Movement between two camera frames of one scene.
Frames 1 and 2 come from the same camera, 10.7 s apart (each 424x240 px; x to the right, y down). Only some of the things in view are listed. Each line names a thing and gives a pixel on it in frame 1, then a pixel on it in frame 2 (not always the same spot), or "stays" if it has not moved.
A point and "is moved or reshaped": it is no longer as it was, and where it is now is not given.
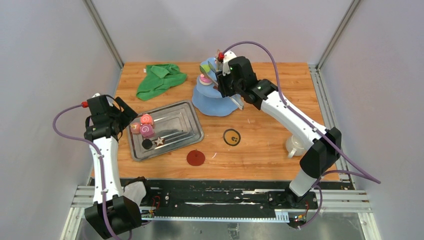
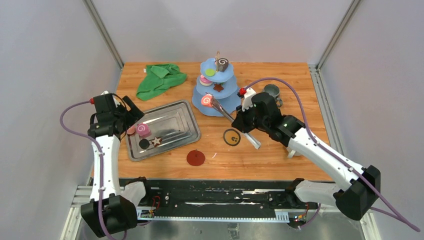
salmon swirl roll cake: x=146 y=119 to x=206 y=100
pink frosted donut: x=204 y=80 stays
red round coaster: x=195 y=158 stays
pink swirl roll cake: x=146 y=130 is moved or reshaped
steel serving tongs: x=235 y=98 to x=215 y=105
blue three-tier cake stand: x=207 y=99 stays
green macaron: x=206 y=67 is moved or reshaped
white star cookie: x=159 y=141 is moved or reshaped
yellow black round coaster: x=231 y=137 stays
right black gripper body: x=228 y=87 to x=248 y=122
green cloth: x=159 y=78 stays
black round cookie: x=147 y=144 is moved or reshaped
